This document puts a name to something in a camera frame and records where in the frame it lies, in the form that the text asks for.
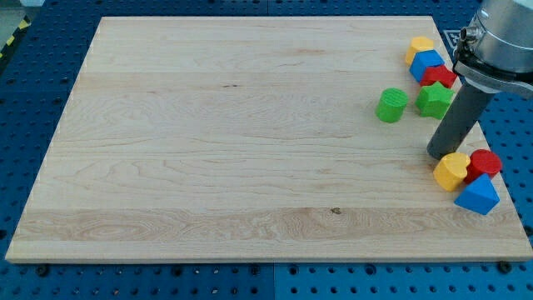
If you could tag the wooden board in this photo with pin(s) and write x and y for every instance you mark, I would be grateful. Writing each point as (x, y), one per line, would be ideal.
(250, 139)

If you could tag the yellow hexagon block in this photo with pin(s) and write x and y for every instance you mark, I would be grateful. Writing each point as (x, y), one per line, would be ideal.
(418, 44)

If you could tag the green star block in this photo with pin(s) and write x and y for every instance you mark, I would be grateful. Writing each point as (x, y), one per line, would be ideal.
(434, 100)

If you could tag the blue cube block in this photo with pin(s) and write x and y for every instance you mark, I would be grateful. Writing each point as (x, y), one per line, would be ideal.
(424, 60)

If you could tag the yellow heart block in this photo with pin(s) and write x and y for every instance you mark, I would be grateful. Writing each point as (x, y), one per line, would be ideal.
(451, 170)

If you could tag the blue triangle block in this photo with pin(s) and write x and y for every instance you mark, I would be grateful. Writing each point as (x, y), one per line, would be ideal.
(480, 196)

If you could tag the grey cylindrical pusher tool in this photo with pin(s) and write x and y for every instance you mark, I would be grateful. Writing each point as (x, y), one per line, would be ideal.
(466, 108)

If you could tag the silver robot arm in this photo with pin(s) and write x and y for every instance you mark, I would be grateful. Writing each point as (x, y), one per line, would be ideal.
(493, 55)

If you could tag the red cylinder block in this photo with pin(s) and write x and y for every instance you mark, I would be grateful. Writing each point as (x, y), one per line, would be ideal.
(482, 162)

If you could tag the green cylinder block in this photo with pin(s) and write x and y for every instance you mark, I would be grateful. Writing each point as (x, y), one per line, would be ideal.
(392, 104)

